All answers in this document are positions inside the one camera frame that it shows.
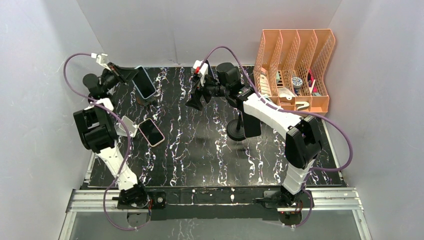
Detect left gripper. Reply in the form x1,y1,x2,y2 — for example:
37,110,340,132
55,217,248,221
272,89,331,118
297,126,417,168
101,62,140,93

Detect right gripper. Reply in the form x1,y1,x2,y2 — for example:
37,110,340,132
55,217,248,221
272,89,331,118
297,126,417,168
185,71,229,112

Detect blue case phone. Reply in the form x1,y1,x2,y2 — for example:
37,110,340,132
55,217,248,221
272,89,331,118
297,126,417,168
132,65,157,100

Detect black round base phone stand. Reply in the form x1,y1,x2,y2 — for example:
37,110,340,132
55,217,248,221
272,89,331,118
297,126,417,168
226,113,246,142

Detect silver metal phone stand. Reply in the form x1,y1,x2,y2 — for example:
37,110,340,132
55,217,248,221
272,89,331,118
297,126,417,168
115,116,139,138

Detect purple back magsafe phone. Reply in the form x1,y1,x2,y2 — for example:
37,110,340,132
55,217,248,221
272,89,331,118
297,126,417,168
242,112,262,138

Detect pink case phone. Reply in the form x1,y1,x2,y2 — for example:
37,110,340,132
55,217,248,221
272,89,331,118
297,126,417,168
138,118,165,148

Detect orange desk file organizer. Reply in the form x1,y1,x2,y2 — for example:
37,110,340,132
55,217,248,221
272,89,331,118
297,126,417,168
253,29,336,116

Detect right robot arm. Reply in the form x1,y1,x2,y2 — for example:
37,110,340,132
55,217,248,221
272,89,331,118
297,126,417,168
185,60,322,207

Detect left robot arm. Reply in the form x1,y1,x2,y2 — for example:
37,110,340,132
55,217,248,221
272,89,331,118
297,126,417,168
73,62,150,208

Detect dark wooden phone stand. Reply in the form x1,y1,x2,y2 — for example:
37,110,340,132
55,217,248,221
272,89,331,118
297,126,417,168
136,95,156,106

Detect white oval label pack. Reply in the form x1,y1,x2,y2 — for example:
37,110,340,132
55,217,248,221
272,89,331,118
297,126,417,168
259,72,272,96

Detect white plastic packet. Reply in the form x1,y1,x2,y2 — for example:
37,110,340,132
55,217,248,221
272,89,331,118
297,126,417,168
277,86,296,101

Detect round blue lid jar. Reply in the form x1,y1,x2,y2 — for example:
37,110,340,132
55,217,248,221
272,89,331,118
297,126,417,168
291,76,303,90

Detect white flat card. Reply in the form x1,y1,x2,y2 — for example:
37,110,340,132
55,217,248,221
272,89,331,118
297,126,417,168
309,79,316,94

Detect magenta notebook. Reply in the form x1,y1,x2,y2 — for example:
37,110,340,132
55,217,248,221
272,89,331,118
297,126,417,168
307,70,315,88

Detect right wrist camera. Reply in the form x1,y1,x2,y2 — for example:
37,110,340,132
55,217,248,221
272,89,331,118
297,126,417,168
191,60,209,87

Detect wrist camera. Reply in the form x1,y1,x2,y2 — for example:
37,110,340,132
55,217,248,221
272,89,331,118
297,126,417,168
191,60,209,87
90,52,111,71

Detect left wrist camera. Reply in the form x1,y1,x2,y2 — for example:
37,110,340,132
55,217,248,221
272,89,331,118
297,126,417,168
90,52,111,71

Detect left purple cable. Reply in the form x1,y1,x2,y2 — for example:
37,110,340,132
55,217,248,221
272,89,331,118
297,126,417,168
62,52,150,231

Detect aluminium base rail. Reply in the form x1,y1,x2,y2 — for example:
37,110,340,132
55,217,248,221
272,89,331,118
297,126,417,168
59,187,372,240

